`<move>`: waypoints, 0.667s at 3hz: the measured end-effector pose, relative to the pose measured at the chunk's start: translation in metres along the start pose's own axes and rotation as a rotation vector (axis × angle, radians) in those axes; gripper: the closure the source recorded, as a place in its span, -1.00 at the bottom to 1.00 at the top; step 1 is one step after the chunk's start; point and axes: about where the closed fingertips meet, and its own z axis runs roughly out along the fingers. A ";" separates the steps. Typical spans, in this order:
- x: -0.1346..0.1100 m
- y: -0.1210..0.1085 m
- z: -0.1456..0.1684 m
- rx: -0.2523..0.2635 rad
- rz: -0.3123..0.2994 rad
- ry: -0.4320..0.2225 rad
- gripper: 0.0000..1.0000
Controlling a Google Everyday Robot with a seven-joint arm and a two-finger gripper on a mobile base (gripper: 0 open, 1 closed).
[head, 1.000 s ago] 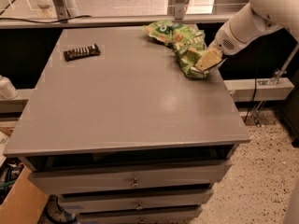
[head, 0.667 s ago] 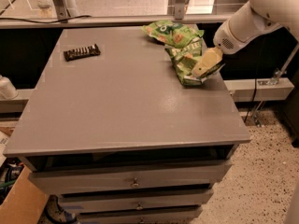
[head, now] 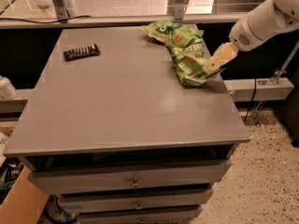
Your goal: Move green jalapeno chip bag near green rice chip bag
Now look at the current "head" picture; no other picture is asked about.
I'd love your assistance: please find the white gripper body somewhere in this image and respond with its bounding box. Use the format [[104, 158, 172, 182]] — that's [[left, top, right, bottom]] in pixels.
[[229, 15, 265, 51]]

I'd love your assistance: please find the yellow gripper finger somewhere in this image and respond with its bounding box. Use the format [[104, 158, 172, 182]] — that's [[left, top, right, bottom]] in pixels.
[[203, 42, 238, 75]]

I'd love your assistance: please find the green jalapeno chip bag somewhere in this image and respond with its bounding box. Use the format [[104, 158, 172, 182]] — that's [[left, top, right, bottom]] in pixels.
[[168, 39, 223, 87]]

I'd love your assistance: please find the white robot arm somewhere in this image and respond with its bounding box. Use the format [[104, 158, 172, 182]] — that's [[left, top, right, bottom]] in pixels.
[[203, 0, 299, 75]]

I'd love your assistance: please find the green rice chip bag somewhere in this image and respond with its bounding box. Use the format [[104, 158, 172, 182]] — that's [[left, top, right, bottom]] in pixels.
[[141, 21, 204, 49]]

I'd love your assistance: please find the grey lower beam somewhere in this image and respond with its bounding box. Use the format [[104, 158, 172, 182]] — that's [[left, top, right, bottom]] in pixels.
[[224, 77, 293, 102]]

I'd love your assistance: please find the top grey drawer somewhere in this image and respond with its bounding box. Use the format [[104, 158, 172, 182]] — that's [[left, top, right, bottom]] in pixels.
[[29, 160, 232, 195]]

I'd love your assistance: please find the grey drawer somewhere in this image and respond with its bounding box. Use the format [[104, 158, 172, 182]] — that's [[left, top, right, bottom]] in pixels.
[[78, 205, 202, 224], [29, 160, 232, 195], [58, 189, 213, 213]]

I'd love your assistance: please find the grey drawer cabinet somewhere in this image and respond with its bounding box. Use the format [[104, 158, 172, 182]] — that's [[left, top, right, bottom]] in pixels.
[[3, 23, 252, 224]]

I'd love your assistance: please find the dark chocolate candy bar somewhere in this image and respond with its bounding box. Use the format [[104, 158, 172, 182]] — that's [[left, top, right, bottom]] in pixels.
[[64, 44, 100, 62]]

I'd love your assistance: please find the bottom grey drawer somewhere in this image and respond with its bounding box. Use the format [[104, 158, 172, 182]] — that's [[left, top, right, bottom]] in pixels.
[[78, 205, 202, 224]]

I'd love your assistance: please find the middle grey drawer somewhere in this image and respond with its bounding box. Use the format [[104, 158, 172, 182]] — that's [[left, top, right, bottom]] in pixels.
[[58, 189, 213, 213]]

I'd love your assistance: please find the white cylindrical object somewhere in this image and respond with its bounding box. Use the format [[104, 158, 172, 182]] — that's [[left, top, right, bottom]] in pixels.
[[0, 76, 18, 100]]

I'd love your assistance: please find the cardboard box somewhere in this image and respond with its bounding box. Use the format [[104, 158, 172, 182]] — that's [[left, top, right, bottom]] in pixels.
[[0, 167, 49, 224]]

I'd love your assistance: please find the black hanging cable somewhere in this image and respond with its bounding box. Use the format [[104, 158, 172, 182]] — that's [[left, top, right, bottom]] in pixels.
[[243, 77, 258, 123]]

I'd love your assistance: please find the metal table leg bracket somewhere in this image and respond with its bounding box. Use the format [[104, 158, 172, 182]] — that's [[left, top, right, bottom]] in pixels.
[[251, 40, 299, 127]]

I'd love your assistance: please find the black cable on rail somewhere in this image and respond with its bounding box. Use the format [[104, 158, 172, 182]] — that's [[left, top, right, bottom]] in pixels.
[[0, 14, 92, 24]]

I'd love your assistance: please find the grey metal rail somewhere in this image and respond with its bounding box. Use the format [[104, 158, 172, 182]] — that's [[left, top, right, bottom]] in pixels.
[[0, 12, 247, 30]]

